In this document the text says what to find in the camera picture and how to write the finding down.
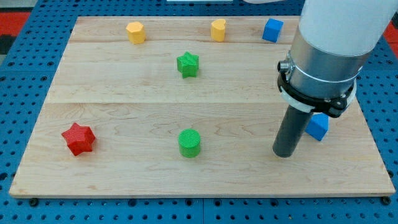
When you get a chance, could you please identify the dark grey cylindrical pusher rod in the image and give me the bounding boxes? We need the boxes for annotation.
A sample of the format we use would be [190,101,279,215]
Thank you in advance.
[272,106,313,157]

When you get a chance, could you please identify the green star block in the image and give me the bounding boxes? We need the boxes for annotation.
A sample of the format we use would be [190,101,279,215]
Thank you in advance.
[177,52,199,78]

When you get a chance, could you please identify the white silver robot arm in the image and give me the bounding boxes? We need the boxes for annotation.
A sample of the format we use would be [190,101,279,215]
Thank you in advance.
[272,0,397,157]

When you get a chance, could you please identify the blue cube block top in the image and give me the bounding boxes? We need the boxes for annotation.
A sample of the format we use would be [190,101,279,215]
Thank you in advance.
[262,18,284,43]

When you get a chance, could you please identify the blue cube block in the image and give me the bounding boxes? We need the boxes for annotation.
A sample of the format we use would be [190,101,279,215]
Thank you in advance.
[262,18,284,43]
[305,113,329,141]

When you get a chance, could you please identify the wooden board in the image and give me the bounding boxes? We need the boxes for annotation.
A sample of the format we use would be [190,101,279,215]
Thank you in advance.
[9,16,396,198]

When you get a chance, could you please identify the red star block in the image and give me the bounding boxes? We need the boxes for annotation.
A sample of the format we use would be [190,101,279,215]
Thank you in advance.
[62,123,96,156]

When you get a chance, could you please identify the blue cube block right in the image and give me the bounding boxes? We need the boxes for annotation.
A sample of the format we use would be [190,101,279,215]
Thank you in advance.
[305,113,329,141]

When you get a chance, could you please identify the green cylinder block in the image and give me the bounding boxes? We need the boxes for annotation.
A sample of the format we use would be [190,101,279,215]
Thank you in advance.
[178,129,201,158]

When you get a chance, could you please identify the yellow heart block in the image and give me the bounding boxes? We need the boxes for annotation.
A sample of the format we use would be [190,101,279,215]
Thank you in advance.
[210,19,226,42]

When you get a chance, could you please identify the yellow hexagon block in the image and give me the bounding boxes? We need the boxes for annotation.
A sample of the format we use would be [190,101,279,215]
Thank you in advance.
[126,21,146,44]

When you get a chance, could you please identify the blue perforated base mat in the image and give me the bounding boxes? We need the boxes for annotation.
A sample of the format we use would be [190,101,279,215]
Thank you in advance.
[1,0,397,223]

